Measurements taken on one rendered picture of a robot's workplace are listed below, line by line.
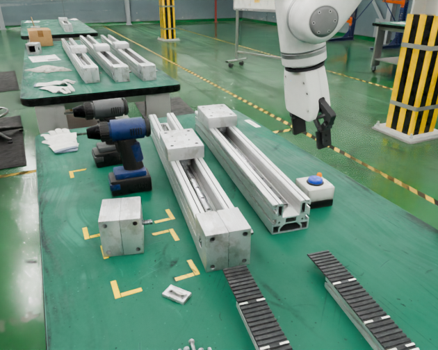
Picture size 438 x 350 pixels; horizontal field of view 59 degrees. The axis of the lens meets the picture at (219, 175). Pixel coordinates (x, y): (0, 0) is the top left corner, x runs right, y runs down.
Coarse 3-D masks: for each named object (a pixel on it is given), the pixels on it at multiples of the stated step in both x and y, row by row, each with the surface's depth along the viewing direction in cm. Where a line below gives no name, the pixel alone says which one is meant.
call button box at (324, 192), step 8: (296, 184) 110; (304, 184) 107; (312, 184) 106; (320, 184) 106; (328, 184) 107; (304, 192) 107; (312, 192) 104; (320, 192) 105; (328, 192) 106; (312, 200) 105; (320, 200) 106; (328, 200) 107; (312, 208) 107
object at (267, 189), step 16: (208, 128) 143; (208, 144) 146; (224, 144) 127; (240, 144) 133; (224, 160) 128; (240, 160) 115; (256, 160) 120; (240, 176) 114; (256, 176) 106; (272, 176) 109; (256, 192) 102; (272, 192) 98; (288, 192) 100; (256, 208) 104; (272, 208) 93; (288, 208) 98; (304, 208) 96; (272, 224) 95; (288, 224) 99; (304, 224) 99
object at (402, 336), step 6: (390, 336) 64; (396, 336) 64; (402, 336) 64; (384, 342) 63; (390, 342) 63; (396, 342) 63; (402, 342) 63; (408, 342) 63; (384, 348) 62; (390, 348) 62
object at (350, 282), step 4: (348, 280) 76; (352, 280) 76; (356, 280) 76; (332, 284) 75; (336, 284) 75; (340, 284) 75; (344, 284) 75; (348, 284) 75; (352, 284) 75; (356, 284) 75; (336, 288) 74; (340, 288) 74
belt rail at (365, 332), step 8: (328, 280) 77; (328, 288) 78; (336, 296) 75; (344, 304) 74; (352, 312) 70; (352, 320) 71; (360, 320) 68; (360, 328) 69; (368, 336) 67; (376, 344) 65
